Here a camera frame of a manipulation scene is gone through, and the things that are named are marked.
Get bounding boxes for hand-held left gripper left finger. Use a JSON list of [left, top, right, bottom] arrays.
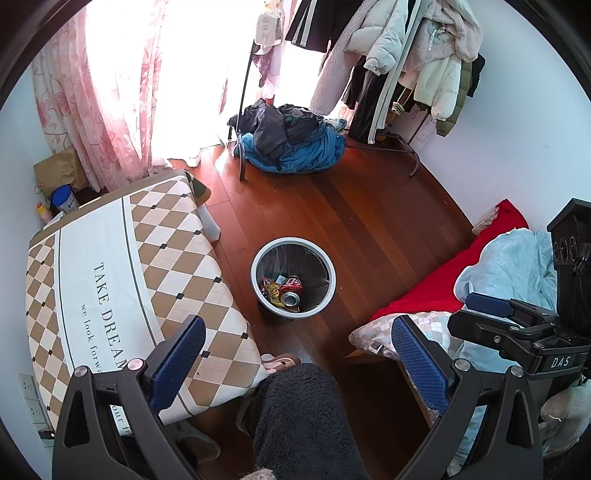
[[52, 315, 206, 480]]

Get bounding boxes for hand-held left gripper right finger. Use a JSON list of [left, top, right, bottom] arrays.
[[392, 315, 544, 480]]

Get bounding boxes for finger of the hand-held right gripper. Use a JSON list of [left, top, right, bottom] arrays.
[[448, 311, 550, 365], [466, 293, 559, 326]]

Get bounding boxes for orange snack packet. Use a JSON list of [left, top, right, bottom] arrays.
[[261, 276, 283, 305]]

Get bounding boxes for red soda can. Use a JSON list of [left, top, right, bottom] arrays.
[[281, 275, 304, 308]]

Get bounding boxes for white round waste bin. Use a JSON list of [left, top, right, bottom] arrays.
[[250, 237, 336, 319]]

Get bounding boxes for light blue blanket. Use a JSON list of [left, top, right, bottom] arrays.
[[455, 228, 559, 365]]

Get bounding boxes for checkered pillow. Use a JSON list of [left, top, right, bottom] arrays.
[[348, 310, 455, 430]]

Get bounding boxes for red blanket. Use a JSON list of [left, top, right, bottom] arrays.
[[369, 199, 529, 324]]

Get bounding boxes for grey slipper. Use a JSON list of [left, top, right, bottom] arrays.
[[171, 422, 222, 462]]

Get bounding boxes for pink slipper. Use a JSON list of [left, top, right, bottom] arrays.
[[261, 353, 302, 372]]

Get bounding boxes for person's leg in dark trousers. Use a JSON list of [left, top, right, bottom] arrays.
[[252, 362, 370, 480]]

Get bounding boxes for grey table leg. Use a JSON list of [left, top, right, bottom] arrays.
[[198, 205, 222, 241]]

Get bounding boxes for table with checkered tablecloth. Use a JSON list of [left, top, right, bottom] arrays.
[[25, 170, 271, 437]]

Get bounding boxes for dark metal clothes rack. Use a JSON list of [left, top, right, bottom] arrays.
[[342, 0, 421, 178]]

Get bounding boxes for olive jacket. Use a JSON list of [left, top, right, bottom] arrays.
[[434, 60, 474, 137]]

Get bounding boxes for blue lid white container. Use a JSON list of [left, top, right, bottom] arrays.
[[51, 185, 79, 215]]

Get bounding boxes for brown paper bag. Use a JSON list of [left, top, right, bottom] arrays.
[[33, 148, 88, 197]]

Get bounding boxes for cream puffer jacket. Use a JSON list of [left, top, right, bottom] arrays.
[[413, 53, 462, 121]]

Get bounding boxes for black striped track pants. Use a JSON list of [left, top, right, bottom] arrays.
[[346, 65, 398, 144]]

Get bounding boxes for blue quilted jacket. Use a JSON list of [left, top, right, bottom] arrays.
[[235, 124, 347, 174]]

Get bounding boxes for pile of dark clothes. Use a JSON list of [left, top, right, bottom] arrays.
[[228, 99, 333, 158]]

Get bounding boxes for pink floral curtain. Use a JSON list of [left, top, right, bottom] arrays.
[[32, 0, 232, 190]]

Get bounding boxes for black metal stand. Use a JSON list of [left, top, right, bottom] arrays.
[[228, 39, 259, 181]]

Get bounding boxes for white fluffy coat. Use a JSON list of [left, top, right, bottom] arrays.
[[402, 0, 483, 93]]

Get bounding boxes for pink fluffy robe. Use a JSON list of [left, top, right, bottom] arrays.
[[308, 0, 393, 116]]

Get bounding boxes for light grey puffer jacket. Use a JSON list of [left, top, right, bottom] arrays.
[[362, 0, 419, 75]]

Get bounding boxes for black garment with white stripes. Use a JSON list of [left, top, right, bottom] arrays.
[[285, 0, 352, 52]]

